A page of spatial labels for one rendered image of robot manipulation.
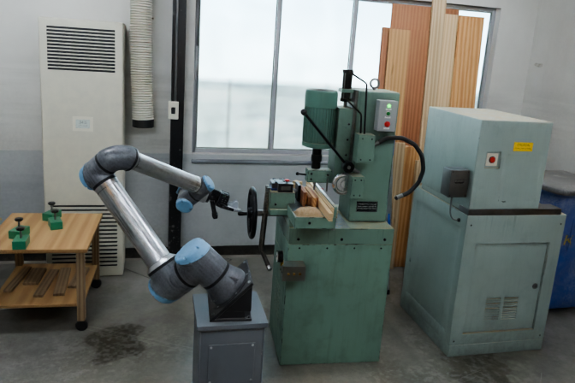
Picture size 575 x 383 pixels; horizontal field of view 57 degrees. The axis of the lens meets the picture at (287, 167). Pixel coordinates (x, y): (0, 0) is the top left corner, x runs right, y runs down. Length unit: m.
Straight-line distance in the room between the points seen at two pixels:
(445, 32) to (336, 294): 2.47
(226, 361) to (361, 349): 1.00
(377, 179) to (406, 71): 1.66
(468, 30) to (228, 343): 3.23
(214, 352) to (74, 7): 2.64
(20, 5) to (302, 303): 2.74
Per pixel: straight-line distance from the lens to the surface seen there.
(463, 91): 4.66
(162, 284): 2.45
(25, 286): 3.71
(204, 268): 2.34
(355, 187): 2.83
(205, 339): 2.41
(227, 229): 4.39
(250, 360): 2.49
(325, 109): 2.83
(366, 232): 2.91
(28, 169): 4.31
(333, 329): 3.10
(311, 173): 2.92
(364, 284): 3.02
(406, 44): 4.41
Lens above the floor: 1.72
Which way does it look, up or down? 13 degrees down
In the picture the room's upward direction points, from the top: 4 degrees clockwise
